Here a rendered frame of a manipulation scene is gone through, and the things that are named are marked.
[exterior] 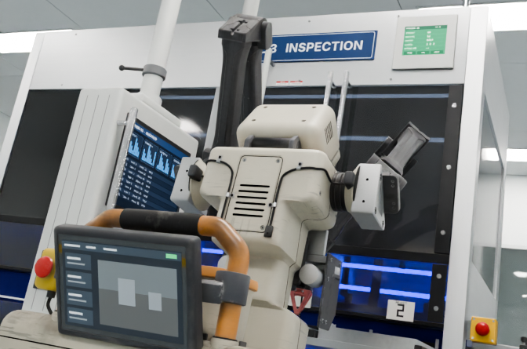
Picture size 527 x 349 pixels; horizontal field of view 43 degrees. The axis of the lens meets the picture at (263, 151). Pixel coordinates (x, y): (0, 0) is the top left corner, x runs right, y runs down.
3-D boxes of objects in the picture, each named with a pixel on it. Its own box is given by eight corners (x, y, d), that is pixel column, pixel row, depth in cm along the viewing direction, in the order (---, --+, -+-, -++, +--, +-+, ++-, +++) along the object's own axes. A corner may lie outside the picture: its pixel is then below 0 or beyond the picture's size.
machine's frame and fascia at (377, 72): (104, 298, 374) (147, 113, 407) (494, 356, 288) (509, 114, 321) (-34, 263, 288) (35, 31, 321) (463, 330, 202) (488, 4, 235)
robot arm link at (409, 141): (410, 112, 191) (438, 135, 190) (381, 146, 197) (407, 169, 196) (368, 159, 152) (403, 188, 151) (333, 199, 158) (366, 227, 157)
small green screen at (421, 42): (391, 70, 241) (397, 18, 247) (453, 69, 232) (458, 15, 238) (390, 68, 240) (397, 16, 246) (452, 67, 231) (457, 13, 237)
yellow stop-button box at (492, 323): (472, 342, 206) (474, 318, 208) (496, 346, 203) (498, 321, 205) (469, 339, 200) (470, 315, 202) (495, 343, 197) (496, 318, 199)
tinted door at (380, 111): (321, 243, 231) (343, 87, 248) (449, 255, 213) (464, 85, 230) (320, 243, 230) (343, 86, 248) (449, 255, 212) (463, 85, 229)
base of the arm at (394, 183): (342, 173, 146) (397, 176, 141) (353, 161, 153) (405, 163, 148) (344, 210, 148) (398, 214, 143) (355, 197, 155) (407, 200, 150)
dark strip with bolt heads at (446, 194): (427, 321, 208) (449, 85, 231) (442, 323, 206) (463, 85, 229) (427, 321, 207) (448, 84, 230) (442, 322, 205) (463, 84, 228)
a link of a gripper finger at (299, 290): (308, 318, 205) (313, 288, 208) (307, 314, 198) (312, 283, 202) (286, 314, 206) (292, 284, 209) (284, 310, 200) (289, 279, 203)
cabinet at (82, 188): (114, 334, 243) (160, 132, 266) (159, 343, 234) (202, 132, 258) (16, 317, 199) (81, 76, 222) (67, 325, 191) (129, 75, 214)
